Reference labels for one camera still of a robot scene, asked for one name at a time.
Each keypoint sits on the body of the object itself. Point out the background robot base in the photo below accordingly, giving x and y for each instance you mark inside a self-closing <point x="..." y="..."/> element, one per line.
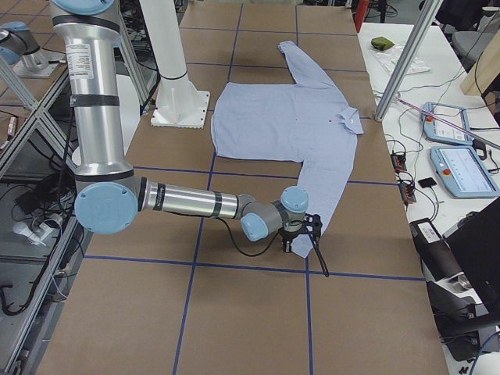
<point x="20" y="50"/>

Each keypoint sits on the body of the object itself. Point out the black box device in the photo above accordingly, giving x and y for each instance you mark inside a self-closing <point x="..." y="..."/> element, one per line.
<point x="434" y="250"/>

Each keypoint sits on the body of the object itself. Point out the thin metal rod tool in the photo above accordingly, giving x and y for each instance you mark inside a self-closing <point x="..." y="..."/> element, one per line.
<point x="450" y="124"/>

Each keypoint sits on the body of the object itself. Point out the blue teach pendant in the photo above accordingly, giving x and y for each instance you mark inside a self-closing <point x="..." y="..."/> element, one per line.
<point x="437" y="131"/>
<point x="462" y="172"/>

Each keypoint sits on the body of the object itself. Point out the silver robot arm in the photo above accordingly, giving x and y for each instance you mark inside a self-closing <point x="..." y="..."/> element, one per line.
<point x="109" y="194"/>

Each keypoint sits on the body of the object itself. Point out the small black pad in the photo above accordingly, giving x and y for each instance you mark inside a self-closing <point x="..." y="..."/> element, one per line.
<point x="428" y="182"/>

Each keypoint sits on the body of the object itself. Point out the black monitor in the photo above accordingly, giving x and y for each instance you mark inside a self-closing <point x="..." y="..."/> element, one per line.
<point x="475" y="246"/>

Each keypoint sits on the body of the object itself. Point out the aluminium frame post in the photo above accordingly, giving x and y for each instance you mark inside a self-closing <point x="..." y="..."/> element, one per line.
<point x="418" y="33"/>

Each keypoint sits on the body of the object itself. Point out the white power strip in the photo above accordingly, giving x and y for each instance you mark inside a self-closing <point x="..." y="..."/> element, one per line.
<point x="38" y="233"/>

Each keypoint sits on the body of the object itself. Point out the far blue teach pendant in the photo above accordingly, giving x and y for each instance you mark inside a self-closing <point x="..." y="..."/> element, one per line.
<point x="437" y="131"/>

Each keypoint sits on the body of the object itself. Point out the near blue teach pendant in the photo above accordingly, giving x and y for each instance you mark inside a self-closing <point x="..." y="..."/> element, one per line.
<point x="462" y="172"/>

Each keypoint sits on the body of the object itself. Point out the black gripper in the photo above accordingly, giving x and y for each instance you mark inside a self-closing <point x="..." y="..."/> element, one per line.
<point x="288" y="236"/>

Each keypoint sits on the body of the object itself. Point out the orange connector board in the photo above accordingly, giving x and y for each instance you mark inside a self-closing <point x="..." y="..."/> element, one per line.
<point x="407" y="192"/>
<point x="398" y="161"/>

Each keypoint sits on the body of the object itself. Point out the light blue striped shirt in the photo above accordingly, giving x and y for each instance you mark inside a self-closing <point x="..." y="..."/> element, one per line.
<point x="308" y="122"/>

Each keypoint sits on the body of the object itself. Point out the olive green pouch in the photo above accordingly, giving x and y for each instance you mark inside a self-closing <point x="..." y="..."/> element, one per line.
<point x="381" y="43"/>

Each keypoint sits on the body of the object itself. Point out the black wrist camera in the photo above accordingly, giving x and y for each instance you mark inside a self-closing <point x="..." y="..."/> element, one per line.
<point x="312" y="226"/>

